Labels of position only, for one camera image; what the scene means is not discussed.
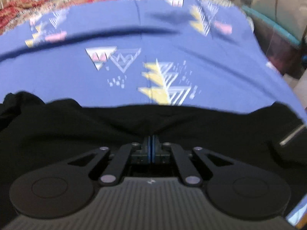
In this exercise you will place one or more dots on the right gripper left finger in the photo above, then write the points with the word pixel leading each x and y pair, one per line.
pixel 107 165

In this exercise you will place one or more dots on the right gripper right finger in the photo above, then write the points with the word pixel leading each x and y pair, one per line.
pixel 195 168

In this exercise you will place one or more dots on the black pants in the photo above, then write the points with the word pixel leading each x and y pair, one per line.
pixel 35 134

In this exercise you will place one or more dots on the blue patterned bedsheet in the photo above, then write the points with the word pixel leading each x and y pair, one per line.
pixel 120 52

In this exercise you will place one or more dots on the clear teal-lid storage bin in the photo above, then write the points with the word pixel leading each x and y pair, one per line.
pixel 281 48

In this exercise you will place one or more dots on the beige fabric storage bag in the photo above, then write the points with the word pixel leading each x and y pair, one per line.
pixel 289 14

